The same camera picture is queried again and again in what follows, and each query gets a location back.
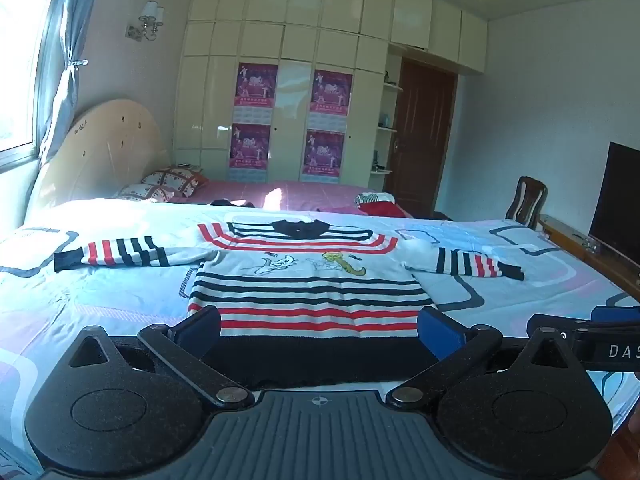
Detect window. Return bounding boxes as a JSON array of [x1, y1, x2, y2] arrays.
[[0, 0, 67, 162]]

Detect beige round headboard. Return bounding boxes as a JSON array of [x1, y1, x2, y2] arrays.
[[25, 100, 172, 217]]

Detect pink bed sheet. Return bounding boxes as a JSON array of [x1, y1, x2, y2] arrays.
[[170, 177, 417, 220]]

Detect red garment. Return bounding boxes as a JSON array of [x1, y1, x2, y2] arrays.
[[357, 201, 417, 220]]

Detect wooden cabinet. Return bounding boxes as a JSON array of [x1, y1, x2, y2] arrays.
[[537, 214, 640, 307]]

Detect grey blue curtain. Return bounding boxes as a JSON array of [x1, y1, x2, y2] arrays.
[[30, 0, 114, 167]]

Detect checkered patterned pillow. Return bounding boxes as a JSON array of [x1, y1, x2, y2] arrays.
[[112, 183, 177, 205], [140, 166, 210, 199]]

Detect cream glossy wardrobe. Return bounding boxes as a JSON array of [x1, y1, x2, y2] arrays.
[[172, 0, 489, 187]]

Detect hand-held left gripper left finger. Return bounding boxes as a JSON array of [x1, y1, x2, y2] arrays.
[[66, 305, 257, 414]]

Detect black television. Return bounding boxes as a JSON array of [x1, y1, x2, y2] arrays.
[[587, 141, 640, 274]]

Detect dark wooden chair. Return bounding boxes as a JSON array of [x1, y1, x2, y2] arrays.
[[505, 176, 549, 231]]

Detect brown wooden door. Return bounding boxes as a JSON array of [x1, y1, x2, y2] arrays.
[[394, 57, 459, 219]]

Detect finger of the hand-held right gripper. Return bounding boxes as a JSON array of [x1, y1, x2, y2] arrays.
[[527, 313, 593, 342], [590, 305, 640, 332]]

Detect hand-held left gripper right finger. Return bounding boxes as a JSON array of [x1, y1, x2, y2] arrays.
[[384, 306, 577, 413]]

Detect twin shade wall lamp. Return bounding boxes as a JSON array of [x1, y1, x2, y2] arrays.
[[124, 1, 166, 41]]

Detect striped cartoon print sweater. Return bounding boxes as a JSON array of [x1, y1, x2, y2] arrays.
[[53, 219, 526, 392]]

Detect pink wall poster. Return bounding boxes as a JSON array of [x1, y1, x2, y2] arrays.
[[309, 69, 354, 117], [229, 123, 271, 181], [302, 129, 346, 184], [235, 63, 279, 122]]

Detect black white striped garment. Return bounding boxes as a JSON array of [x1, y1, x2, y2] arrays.
[[353, 191, 397, 209]]

